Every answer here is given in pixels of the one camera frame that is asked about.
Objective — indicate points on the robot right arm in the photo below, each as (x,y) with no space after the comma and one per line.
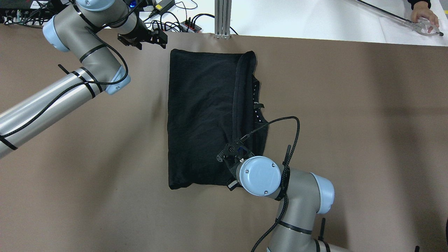
(302,196)

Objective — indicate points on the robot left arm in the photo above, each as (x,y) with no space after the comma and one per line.
(102,68)

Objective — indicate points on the person's hand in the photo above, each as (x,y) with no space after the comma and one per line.
(422,9)

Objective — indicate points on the aluminium frame post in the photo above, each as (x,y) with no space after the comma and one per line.
(222,19)

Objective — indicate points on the black t-shirt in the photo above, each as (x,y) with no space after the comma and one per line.
(213,99)

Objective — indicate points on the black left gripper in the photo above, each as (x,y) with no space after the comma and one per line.
(139,32)

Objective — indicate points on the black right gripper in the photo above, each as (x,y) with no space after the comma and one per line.
(232,170)

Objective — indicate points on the power strip with cables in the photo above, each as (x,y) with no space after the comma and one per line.
(170,23)

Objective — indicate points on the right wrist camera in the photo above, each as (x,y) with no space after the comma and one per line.
(235,150)

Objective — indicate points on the metal grabber tool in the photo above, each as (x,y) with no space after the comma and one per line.
(422,27)

